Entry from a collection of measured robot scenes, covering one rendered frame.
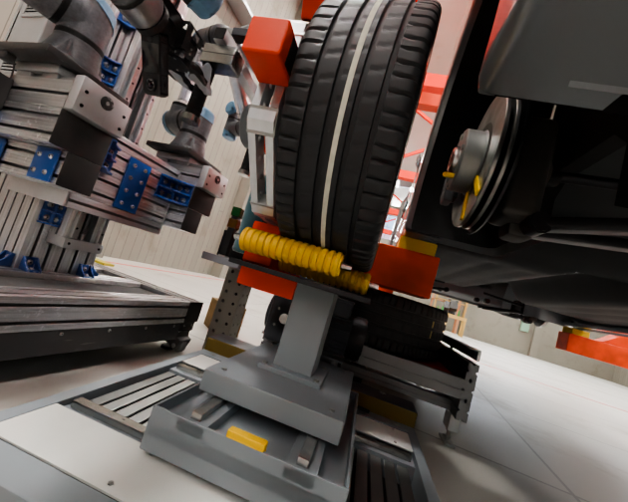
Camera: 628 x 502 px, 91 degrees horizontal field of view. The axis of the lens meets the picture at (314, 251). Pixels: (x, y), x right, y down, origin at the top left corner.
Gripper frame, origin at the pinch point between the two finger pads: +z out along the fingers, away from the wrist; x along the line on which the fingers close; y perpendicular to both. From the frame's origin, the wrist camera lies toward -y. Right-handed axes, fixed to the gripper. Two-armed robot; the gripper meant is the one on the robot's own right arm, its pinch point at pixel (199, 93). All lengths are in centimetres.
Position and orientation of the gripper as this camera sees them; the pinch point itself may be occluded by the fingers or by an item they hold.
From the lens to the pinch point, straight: 91.5
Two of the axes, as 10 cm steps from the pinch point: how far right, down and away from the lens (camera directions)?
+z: 1.7, 1.5, 9.7
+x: -9.4, -2.7, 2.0
